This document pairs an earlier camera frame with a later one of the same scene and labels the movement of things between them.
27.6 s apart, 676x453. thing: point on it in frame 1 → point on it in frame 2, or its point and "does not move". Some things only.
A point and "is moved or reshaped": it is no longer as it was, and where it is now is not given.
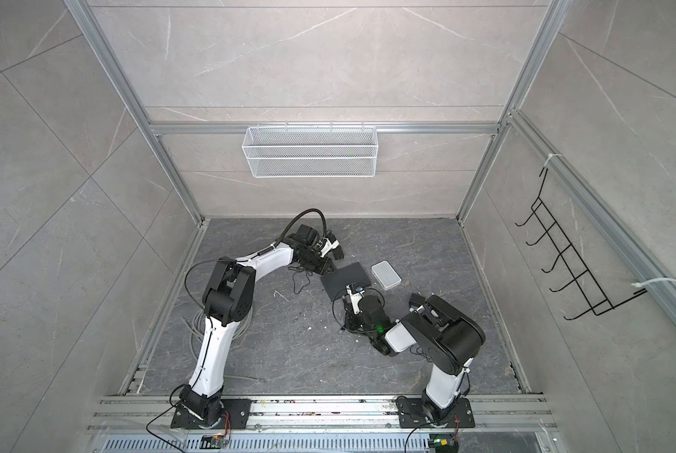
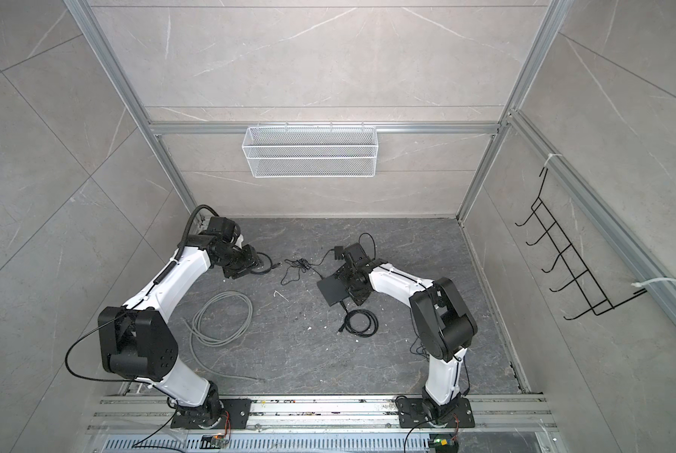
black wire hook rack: x=596 y=300 does not move
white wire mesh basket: x=310 y=152 does not move
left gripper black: x=329 y=266 → x=252 y=260
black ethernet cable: x=332 y=308 is moved or reshaped
